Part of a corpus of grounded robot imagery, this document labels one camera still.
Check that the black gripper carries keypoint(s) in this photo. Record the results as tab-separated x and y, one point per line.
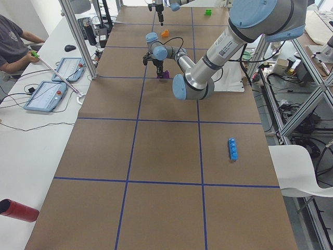
157	63
159	10

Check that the purple block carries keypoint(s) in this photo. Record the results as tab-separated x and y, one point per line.
165	75

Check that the orange trapezoid block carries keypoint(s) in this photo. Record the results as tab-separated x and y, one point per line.
165	33

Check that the silver UR robot arm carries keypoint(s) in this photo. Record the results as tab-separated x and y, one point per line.
276	20
173	4

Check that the green duplo block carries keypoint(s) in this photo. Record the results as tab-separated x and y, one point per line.
208	12

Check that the black box white label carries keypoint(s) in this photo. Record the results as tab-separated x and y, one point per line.
102	37

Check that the black bottle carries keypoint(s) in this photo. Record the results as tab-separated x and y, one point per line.
90	34

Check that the black keyboard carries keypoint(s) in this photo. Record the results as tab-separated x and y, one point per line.
81	25

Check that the far blue teach pendant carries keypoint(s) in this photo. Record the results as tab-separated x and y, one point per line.
71	68

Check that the blue teach pendant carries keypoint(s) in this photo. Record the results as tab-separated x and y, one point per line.
46	97
71	68

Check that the green bowl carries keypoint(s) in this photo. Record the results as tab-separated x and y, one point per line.
247	56

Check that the black computer mouse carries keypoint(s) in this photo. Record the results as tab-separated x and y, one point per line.
69	48

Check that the long blue block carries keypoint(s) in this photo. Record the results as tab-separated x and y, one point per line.
233	151

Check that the near blue teach pendant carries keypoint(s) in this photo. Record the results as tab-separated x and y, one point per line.
46	97

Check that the seated person grey shirt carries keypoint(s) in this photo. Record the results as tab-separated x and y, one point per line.
15	56

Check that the white curved paper sheet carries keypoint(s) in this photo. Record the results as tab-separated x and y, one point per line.
295	172

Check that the red cylinder bottle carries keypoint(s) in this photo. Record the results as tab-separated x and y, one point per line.
16	210

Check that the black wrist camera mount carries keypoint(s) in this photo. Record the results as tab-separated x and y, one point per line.
146	58

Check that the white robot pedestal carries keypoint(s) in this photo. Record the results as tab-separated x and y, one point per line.
229	78

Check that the green handled reacher stick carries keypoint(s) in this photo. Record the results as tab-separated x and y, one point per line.
80	96

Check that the aluminium frame post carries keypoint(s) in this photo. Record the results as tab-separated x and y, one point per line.
78	37

